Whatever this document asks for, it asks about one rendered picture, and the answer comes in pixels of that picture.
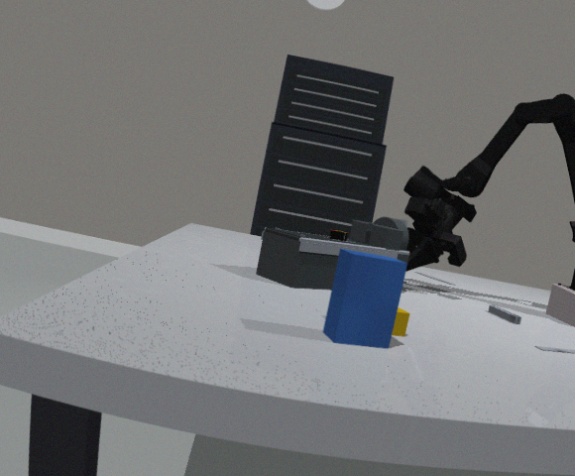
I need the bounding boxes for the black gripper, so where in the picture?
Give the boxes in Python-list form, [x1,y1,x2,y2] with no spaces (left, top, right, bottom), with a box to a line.
[405,209,467,271]

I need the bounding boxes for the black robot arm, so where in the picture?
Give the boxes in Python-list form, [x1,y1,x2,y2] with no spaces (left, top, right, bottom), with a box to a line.
[403,94,575,231]

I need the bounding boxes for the blue block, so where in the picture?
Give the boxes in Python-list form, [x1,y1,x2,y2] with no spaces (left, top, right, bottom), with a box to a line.
[322,249,407,348]

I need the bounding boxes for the yellow cube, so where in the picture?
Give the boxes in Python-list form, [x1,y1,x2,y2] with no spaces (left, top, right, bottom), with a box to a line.
[392,307,409,337]

